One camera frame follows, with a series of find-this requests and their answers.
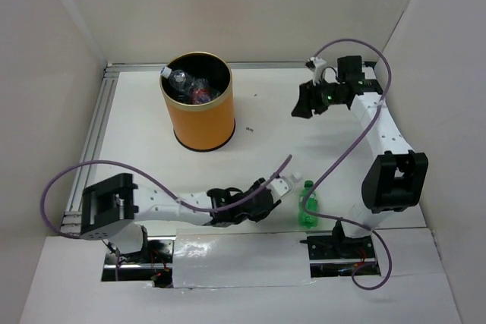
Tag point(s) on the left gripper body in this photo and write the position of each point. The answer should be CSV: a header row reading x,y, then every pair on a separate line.
x,y
257,216

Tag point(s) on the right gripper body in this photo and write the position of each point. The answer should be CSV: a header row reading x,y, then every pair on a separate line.
x,y
327,94

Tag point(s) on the clear bottle red cap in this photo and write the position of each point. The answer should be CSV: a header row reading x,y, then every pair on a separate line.
x,y
200,92

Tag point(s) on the large clear crushed bottle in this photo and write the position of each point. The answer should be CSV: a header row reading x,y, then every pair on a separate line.
x,y
180,81

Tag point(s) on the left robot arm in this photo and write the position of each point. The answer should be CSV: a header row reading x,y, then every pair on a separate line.
x,y
114,209

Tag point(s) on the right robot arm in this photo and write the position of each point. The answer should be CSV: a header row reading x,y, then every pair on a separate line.
x,y
396,177

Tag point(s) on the orange cylindrical bin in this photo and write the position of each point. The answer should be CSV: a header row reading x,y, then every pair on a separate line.
x,y
204,127

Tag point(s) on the green bottle right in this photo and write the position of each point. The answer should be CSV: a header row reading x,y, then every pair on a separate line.
x,y
306,220

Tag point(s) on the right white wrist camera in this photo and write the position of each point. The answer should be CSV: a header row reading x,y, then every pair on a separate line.
x,y
317,66

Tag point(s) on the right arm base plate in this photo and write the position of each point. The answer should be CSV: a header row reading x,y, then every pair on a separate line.
x,y
328,261

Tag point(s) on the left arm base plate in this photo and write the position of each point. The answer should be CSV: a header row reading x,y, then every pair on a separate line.
x,y
154,265

